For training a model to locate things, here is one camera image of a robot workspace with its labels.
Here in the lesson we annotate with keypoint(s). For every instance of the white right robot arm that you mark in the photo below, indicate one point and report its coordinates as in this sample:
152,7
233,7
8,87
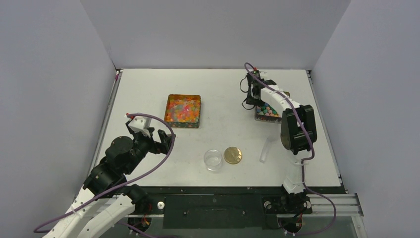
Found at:
298,127

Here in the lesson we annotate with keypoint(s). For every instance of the aluminium rail frame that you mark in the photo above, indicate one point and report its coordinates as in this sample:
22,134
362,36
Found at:
347,205

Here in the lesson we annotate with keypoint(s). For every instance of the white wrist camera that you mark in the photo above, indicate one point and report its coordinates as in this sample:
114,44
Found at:
261,74
139,124

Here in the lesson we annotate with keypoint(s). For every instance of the clear round plastic container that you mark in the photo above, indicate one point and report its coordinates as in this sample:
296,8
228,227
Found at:
213,160

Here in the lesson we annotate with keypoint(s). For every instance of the tin of pastel star candies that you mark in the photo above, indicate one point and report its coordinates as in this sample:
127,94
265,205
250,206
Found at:
266,113

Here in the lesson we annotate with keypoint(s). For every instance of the clear plastic scoop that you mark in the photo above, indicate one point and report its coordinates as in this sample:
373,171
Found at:
265,150

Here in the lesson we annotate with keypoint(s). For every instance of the gold round lid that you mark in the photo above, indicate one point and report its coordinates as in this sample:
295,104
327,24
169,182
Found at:
232,155

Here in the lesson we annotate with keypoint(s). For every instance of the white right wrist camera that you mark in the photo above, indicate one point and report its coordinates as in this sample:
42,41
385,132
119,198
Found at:
261,74

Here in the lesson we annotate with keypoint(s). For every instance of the tin of translucent star candies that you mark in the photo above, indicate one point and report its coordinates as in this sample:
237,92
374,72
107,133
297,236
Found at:
183,111

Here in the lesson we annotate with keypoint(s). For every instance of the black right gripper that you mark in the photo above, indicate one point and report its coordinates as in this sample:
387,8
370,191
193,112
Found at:
252,90

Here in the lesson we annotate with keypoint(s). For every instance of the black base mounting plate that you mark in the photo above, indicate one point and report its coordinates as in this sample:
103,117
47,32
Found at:
225,208

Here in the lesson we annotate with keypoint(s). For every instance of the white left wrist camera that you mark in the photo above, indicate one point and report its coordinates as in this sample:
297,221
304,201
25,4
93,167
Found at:
139,124

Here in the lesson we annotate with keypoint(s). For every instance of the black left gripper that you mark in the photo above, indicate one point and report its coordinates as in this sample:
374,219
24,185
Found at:
166,141

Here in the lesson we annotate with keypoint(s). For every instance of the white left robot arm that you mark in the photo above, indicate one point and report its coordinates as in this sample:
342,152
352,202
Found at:
106,195

